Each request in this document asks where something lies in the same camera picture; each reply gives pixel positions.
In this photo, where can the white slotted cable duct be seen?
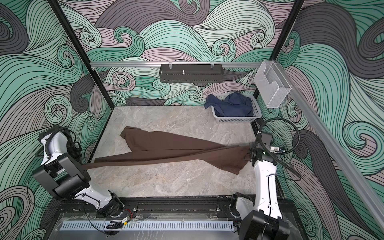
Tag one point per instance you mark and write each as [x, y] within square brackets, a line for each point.
[151, 226]

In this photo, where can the white plastic laundry basket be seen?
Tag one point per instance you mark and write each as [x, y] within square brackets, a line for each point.
[256, 113]

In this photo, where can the aluminium rail right wall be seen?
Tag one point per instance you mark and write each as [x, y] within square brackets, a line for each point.
[305, 97]

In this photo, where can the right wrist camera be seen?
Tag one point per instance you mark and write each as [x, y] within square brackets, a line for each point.
[276, 150]

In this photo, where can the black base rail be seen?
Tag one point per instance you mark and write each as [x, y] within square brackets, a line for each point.
[222, 206]

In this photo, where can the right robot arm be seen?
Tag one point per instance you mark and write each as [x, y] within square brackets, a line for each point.
[261, 218]

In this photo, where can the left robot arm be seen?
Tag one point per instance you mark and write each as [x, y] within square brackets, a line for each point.
[62, 175]

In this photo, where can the navy blue trousers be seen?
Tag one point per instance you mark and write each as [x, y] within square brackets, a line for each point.
[234, 105]

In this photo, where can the clear plastic wall bin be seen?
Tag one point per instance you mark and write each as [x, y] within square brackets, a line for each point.
[273, 83]

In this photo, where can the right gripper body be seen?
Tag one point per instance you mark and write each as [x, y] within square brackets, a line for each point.
[254, 146]

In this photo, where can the black perforated wall tray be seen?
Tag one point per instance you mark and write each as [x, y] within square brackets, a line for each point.
[191, 74]

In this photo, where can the aluminium rail back wall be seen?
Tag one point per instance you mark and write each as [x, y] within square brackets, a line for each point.
[139, 64]

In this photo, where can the aluminium rail wall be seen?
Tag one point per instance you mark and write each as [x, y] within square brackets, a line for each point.
[305, 97]
[139, 64]

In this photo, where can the brown trousers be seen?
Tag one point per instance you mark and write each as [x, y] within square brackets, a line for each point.
[149, 148]

